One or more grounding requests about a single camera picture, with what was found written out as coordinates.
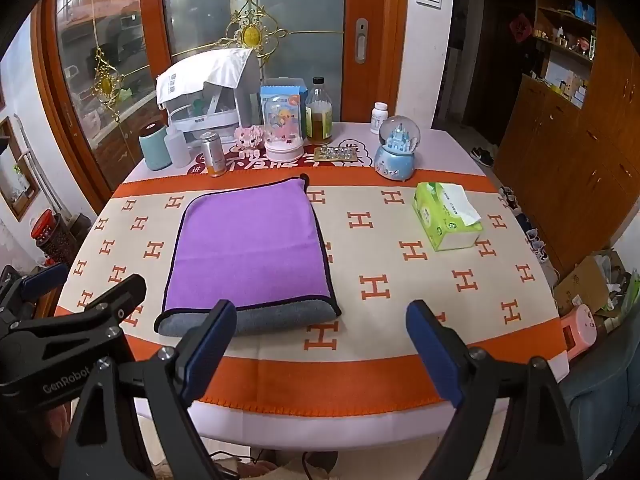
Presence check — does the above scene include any green tissue pack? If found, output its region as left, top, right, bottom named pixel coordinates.
left=412, top=182, right=485, bottom=253

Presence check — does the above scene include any blue grey chair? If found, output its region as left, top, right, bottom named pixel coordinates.
left=559, top=317, right=640, bottom=480

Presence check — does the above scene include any silver blister pack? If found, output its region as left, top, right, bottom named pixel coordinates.
left=313, top=145, right=362, bottom=164

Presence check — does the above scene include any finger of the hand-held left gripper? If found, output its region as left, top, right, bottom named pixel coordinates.
left=9, top=273, right=148, bottom=342
left=0, top=261, right=70, bottom=313

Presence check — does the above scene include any teal cylindrical jar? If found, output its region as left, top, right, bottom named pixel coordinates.
left=138, top=122, right=173, bottom=171

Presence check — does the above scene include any glass bottle with yellow liquid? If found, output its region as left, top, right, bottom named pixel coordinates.
left=304, top=76, right=335, bottom=144

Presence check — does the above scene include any cardboard box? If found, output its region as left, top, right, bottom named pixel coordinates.
left=552, top=249, right=632, bottom=320

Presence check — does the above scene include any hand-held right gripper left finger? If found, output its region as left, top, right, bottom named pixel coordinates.
left=59, top=300, right=238, bottom=480

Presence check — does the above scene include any silver door handle plate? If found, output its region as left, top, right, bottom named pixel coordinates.
left=354, top=18, right=370, bottom=65

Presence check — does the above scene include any pink toy figure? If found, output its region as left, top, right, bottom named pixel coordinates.
left=234, top=125, right=266, bottom=149

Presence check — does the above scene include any black cable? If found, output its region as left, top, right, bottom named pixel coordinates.
left=207, top=451, right=283, bottom=480

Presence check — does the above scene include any white cloth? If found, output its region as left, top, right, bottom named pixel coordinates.
left=155, top=48, right=256, bottom=109

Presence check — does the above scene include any wooden glass sliding door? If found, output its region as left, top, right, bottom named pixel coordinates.
left=31, top=0, right=411, bottom=213

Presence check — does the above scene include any silver orange metal can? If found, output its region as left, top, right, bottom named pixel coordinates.
left=200, top=131, right=227, bottom=178

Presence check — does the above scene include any blue castle snow globe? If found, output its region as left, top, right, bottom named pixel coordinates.
left=374, top=115, right=422, bottom=181

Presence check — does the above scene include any orange beige patterned tablecloth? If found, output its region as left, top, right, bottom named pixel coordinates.
left=52, top=170, right=568, bottom=418

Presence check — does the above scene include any pink dome snow globe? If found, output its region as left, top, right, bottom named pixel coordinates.
left=263, top=95, right=305, bottom=161

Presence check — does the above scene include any pink plastic device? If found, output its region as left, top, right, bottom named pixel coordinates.
left=560, top=303, right=599, bottom=362

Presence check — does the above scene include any white countertop appliance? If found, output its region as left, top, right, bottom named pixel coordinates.
left=167, top=50, right=262, bottom=142

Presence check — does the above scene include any wooden cabinet with shelves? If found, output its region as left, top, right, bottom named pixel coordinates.
left=492, top=0, right=640, bottom=281

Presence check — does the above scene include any red lid jar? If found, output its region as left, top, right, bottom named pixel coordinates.
left=30, top=208, right=77, bottom=262

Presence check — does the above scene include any row of shoes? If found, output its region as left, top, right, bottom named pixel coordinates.
left=499, top=184, right=552, bottom=267

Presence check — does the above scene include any light blue box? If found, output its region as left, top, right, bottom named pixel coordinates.
left=259, top=79, right=308, bottom=137

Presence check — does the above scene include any purple and grey towel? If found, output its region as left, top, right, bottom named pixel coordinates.
left=154, top=174, right=343, bottom=339

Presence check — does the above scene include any white plastic bottle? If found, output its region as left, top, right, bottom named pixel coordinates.
left=163, top=127, right=190, bottom=169

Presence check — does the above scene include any gold door ornament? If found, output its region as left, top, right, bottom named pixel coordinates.
left=91, top=44, right=127, bottom=122
left=218, top=0, right=282, bottom=55

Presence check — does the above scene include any white pill bottle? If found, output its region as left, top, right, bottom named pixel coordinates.
left=370, top=102, right=390, bottom=135

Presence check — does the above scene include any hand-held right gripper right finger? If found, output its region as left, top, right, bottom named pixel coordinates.
left=406, top=300, right=585, bottom=480

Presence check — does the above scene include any red door decoration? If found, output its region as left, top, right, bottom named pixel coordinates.
left=509, top=12, right=534, bottom=45

